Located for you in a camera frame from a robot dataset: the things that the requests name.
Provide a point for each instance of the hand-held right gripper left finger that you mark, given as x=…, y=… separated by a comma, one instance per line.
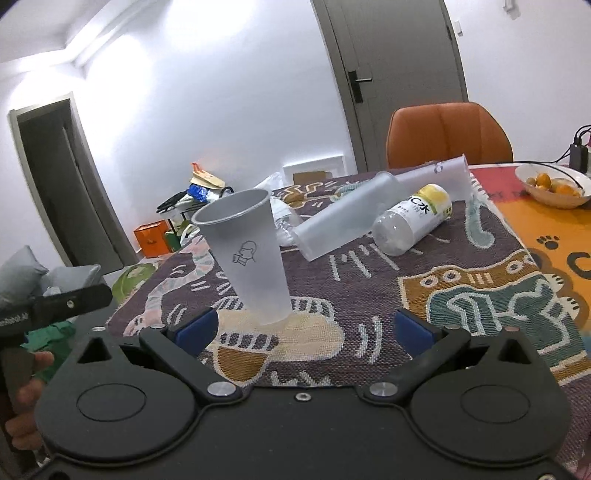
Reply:
x=199, y=330

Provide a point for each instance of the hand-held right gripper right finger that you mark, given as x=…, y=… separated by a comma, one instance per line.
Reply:
x=415, y=333

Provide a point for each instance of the frosted cup with line drawing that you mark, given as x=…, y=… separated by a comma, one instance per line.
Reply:
x=258, y=272

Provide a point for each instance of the frosted plastic cup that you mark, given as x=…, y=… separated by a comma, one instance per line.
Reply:
x=438, y=177

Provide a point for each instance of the person's left hand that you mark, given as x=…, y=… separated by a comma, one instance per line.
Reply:
x=22, y=431

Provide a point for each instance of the grey pillow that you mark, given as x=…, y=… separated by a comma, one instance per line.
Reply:
x=74, y=277
x=18, y=277

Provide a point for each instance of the green cloth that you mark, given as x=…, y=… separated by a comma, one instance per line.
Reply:
x=51, y=337

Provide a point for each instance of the printed woven tablecloth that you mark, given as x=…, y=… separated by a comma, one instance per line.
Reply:
x=369, y=286

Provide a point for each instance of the orange box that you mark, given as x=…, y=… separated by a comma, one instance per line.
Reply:
x=151, y=240

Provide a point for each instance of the clear bottle with yellow label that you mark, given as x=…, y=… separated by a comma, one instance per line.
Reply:
x=411, y=221

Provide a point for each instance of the dark wooden door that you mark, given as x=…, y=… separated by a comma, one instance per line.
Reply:
x=60, y=184

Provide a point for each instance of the frosted plastic bottle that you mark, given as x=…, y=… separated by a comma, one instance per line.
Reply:
x=341, y=219

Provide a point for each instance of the pile of bags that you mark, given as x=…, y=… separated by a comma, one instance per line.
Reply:
x=198, y=189

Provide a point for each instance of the clear plastic bag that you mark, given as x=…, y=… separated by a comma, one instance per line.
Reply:
x=284, y=217

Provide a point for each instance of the orange paw print mat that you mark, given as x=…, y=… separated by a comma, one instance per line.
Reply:
x=521, y=226

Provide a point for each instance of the cardboard box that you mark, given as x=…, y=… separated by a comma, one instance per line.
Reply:
x=311, y=177

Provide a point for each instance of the white bowl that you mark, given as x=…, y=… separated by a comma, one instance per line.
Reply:
x=554, y=196

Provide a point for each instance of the heap of small oranges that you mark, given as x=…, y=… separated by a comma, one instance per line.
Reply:
x=547, y=181

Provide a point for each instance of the orange leather chair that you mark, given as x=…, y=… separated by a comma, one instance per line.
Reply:
x=448, y=134

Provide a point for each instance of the black charger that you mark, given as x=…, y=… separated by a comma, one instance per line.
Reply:
x=579, y=154

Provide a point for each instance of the grey door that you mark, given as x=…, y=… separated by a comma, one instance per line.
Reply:
x=401, y=64

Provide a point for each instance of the white wall switch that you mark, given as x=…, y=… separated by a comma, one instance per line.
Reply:
x=458, y=28

